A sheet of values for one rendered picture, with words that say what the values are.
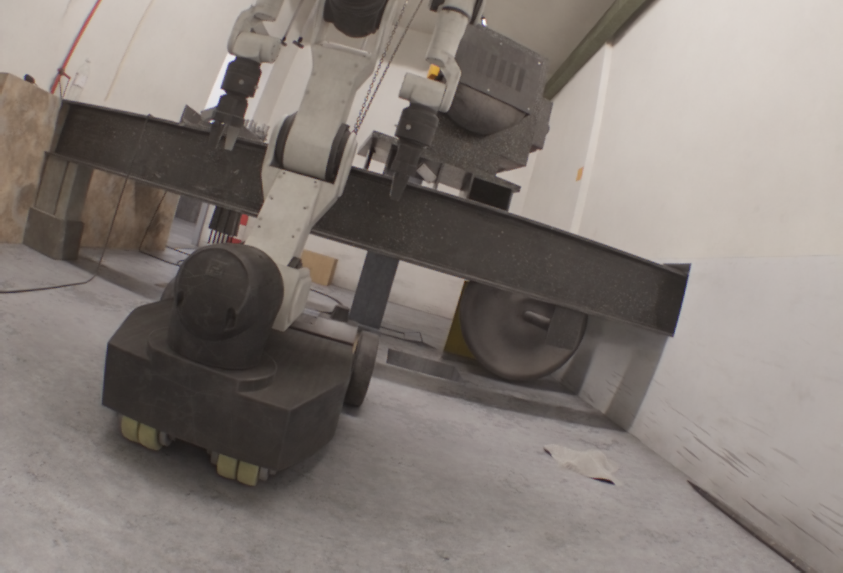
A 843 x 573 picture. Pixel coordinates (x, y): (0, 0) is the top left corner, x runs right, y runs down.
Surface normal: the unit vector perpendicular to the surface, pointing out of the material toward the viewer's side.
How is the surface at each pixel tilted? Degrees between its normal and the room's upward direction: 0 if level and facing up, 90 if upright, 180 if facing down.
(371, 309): 90
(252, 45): 102
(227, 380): 90
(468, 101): 90
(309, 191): 60
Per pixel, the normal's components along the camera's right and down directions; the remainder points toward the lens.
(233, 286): 0.45, -0.26
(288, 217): 0.26, -0.47
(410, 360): 0.05, -0.01
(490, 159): 0.29, 0.06
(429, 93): 0.08, 0.21
